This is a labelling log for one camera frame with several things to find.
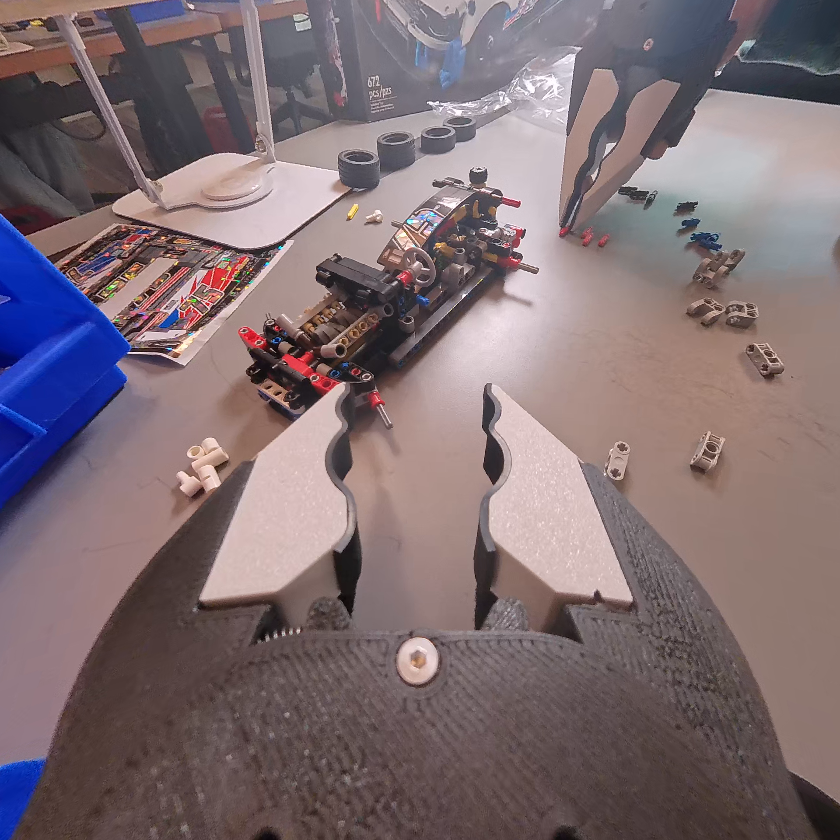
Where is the black toy set box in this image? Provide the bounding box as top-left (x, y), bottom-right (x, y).
top-left (328, 0), bottom-right (592, 122)

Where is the clear plastic bag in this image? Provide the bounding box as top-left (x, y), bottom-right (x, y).
top-left (427, 49), bottom-right (585, 135)

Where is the wooden background desk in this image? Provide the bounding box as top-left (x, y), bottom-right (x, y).
top-left (0, 10), bottom-right (309, 80)

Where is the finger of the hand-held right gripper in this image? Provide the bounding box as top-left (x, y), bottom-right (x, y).
top-left (573, 80), bottom-right (681, 228)
top-left (558, 64), bottom-right (619, 228)

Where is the white book stand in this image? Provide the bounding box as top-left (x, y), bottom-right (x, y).
top-left (56, 0), bottom-right (355, 250)

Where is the holographic sticker sheet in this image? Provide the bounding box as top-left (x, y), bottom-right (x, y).
top-left (56, 223), bottom-right (294, 367)

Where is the blue plastic bin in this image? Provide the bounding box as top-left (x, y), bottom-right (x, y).
top-left (0, 213), bottom-right (131, 509)

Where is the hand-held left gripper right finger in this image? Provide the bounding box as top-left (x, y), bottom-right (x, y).
top-left (476, 382), bottom-right (635, 635)

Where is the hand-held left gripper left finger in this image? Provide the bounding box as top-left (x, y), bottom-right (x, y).
top-left (197, 382), bottom-right (360, 632)

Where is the black office chair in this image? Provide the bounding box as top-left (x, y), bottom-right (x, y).
top-left (262, 62), bottom-right (332, 142)

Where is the toy brick car chassis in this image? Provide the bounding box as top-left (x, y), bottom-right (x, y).
top-left (238, 167), bottom-right (540, 431)

